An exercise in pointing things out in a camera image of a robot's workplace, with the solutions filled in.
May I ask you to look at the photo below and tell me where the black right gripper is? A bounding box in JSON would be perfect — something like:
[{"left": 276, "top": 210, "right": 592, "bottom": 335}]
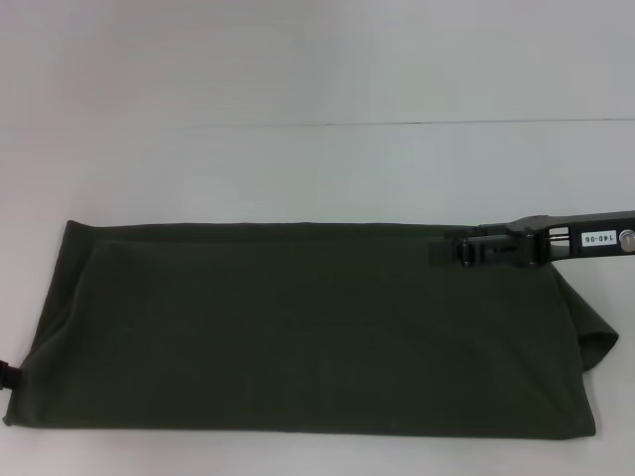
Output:
[{"left": 428, "top": 208, "right": 635, "bottom": 273}]

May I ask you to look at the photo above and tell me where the dark green FREE t-shirt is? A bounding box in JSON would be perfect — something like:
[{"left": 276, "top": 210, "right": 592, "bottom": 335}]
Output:
[{"left": 2, "top": 220, "right": 621, "bottom": 441}]

